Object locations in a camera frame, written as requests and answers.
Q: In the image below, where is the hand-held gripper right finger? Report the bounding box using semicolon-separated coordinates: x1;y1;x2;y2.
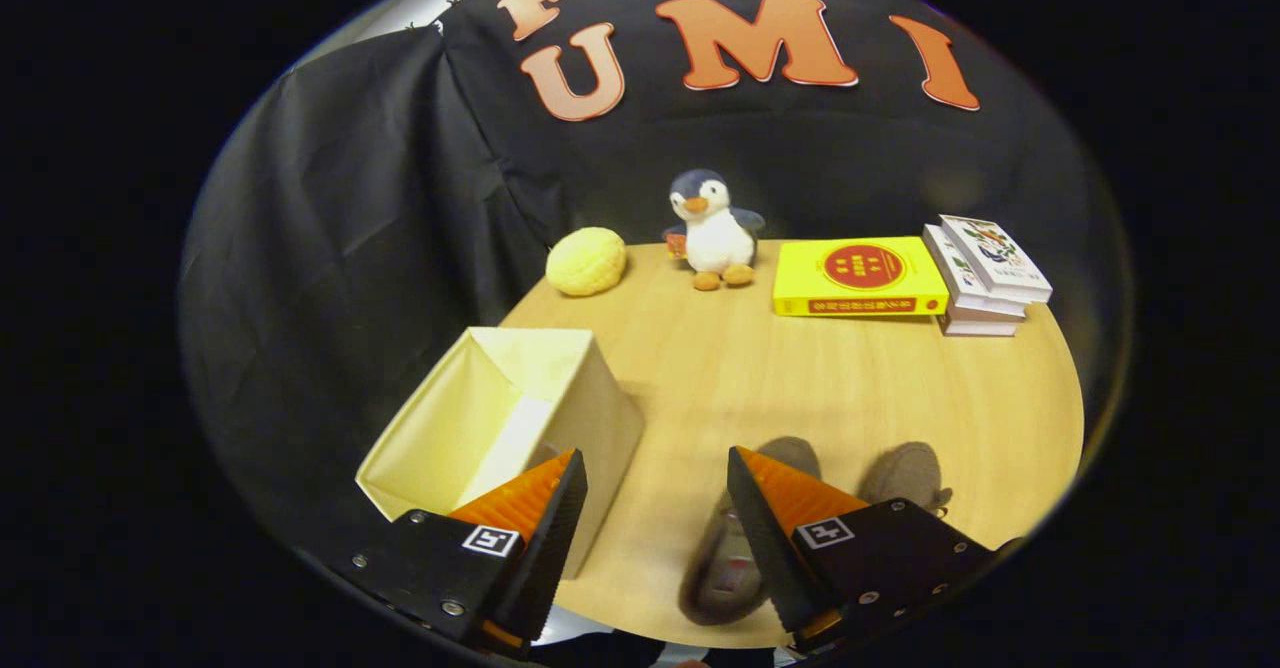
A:
727;445;999;652

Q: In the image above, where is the person's dark and white clothing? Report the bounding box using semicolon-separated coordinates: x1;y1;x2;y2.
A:
530;606;801;668

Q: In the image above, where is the penguin plush toy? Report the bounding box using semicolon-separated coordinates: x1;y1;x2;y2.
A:
662;169;766;292

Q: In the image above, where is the cream fabric storage box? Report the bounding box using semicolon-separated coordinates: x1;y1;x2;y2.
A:
355;326;646;581

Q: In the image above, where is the white illustrated cover book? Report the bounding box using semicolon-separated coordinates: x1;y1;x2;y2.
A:
940;215;1053;304

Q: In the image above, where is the yellow book with red circle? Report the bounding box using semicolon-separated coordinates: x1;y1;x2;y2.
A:
772;237;950;318

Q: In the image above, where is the yellow round bun toy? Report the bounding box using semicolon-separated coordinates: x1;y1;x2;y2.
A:
545;227;628;297

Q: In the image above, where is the grey-brown fuzzy shoe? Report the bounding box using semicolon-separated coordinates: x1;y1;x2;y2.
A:
679;436;823;627
858;441;954;519

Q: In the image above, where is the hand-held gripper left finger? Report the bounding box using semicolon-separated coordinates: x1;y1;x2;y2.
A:
350;449;589;660

